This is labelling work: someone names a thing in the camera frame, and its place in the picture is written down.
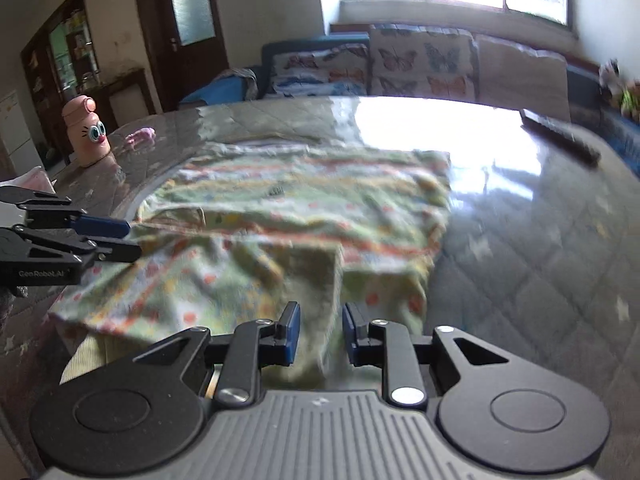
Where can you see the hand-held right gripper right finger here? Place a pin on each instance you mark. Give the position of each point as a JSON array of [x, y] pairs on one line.
[[352, 335]]

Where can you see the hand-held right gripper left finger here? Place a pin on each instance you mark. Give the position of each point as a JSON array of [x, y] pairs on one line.
[[291, 335]]

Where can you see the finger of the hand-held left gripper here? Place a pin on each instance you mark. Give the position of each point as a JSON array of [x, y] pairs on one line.
[[102, 226], [117, 252]]

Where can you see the patterned green children's jacket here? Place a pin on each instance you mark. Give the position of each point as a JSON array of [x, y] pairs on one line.
[[300, 200]]

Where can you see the pink big-eyed character toy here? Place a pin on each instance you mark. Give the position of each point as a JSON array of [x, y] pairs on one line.
[[85, 145]]

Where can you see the pink white cloth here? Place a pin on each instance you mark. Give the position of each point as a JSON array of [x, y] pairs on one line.
[[30, 177]]

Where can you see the small pink toy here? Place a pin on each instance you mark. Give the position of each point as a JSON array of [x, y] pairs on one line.
[[141, 137]]

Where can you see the white fridge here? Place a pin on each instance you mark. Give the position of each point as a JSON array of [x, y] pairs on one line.
[[17, 130]]

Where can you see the dark wooden side table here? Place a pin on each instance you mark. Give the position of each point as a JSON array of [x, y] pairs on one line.
[[125, 80]]

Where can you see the dark wooden door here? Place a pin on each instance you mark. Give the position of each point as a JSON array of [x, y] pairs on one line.
[[160, 60]]

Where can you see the dark shelf cabinet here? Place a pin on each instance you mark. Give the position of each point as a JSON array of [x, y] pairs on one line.
[[75, 40]]

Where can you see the blue grey cloth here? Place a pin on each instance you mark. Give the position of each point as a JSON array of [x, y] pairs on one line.
[[235, 80]]

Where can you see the blue sofa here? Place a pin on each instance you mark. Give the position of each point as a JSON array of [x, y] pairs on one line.
[[290, 46]]

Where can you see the small butterfly print cushion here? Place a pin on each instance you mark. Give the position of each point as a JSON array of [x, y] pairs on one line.
[[320, 67]]

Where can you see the large butterfly print cushion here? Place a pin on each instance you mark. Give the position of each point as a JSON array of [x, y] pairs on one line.
[[415, 60]]

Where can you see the black remote control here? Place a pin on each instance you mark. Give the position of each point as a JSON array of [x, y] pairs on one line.
[[560, 135]]

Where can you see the plain beige cushion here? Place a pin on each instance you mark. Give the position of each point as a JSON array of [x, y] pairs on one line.
[[520, 70]]

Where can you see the black white cow plush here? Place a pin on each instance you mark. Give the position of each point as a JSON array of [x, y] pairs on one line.
[[610, 74]]

